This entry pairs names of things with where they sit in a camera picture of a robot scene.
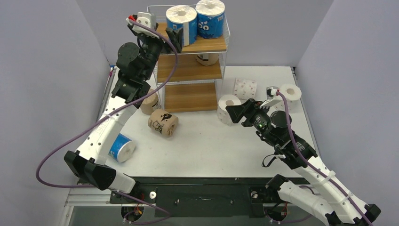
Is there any brown roll back left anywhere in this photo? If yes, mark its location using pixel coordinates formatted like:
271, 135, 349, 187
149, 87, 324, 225
140, 92, 161, 115

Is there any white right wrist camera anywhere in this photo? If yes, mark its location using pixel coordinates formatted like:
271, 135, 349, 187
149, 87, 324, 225
260, 86, 281, 109

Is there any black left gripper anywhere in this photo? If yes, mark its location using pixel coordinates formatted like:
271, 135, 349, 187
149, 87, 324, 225
139, 24, 182, 81

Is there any white wire wooden shelf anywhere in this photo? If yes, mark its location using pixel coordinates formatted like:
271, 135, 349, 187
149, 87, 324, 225
159, 20, 231, 113

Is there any blue roll left edge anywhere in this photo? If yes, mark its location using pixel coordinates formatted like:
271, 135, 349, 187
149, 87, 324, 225
108, 133, 136, 163

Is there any white dotted roll lying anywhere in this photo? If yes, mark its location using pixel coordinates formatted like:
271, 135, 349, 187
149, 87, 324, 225
232, 78, 257, 100

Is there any brown cartoon printed roll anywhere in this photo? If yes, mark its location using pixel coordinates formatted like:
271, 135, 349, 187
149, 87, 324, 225
148, 109, 179, 137

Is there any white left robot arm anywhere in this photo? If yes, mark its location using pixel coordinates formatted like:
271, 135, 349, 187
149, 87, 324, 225
64, 28, 184, 202

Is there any white dotted roll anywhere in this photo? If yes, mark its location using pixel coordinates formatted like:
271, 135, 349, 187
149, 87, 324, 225
217, 95, 241, 126
232, 78, 257, 100

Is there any blue white roll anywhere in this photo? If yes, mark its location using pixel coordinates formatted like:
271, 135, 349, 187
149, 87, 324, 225
166, 5, 197, 47
195, 0, 225, 39

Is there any white roll near right wall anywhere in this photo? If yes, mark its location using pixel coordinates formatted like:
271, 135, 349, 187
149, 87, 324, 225
279, 84, 302, 113

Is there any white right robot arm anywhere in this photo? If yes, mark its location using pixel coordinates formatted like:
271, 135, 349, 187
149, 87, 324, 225
226, 99, 381, 226

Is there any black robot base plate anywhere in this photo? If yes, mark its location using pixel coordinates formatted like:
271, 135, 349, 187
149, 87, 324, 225
78, 176, 312, 219

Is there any brown paper roll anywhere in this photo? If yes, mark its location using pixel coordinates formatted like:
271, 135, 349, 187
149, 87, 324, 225
196, 53, 219, 66

